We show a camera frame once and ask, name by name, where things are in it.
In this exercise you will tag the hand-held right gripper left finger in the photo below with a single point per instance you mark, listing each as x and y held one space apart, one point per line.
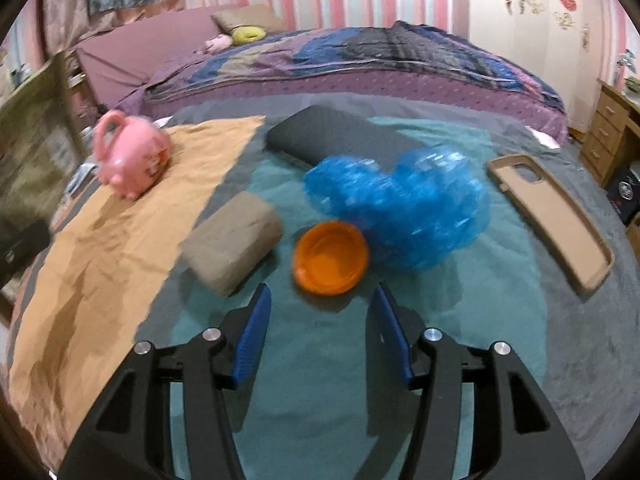
250 345

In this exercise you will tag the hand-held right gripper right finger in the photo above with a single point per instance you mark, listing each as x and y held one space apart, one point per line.
392 340

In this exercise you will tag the orange plastic bowl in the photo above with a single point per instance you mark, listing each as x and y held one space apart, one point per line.
330 260

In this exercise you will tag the teal blanket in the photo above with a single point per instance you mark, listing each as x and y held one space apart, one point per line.
310 340

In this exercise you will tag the blue plastic bag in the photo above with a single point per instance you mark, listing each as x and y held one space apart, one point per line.
415 210

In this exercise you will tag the orange cloth sheet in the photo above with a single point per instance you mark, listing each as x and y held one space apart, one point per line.
100 270

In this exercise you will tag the tan phone case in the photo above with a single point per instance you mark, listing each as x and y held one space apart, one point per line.
555 220

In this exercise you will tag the black cushion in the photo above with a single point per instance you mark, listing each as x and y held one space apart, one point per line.
330 132

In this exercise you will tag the pink piggy bank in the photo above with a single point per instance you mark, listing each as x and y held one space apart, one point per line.
135 160

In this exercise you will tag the white paper sheet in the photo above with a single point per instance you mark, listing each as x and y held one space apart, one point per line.
544 138

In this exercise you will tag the dark printed box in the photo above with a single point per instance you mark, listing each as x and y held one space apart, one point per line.
625 192

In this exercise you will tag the patchwork quilt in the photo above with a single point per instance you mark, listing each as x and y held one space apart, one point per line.
380 55

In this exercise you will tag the wooden desk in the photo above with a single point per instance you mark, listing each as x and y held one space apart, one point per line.
605 130

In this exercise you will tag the pink plush toy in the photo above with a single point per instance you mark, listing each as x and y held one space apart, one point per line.
217 44

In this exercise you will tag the large framed picture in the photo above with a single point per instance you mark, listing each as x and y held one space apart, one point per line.
35 125

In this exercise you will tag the yellow plush toy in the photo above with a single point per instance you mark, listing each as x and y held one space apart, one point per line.
248 35

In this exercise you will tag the purple bed sheet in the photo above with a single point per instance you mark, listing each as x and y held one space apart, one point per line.
130 55

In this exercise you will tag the beige pillow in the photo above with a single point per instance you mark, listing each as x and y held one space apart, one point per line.
250 17

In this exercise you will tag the white wardrobe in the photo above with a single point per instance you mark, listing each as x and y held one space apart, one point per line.
530 35

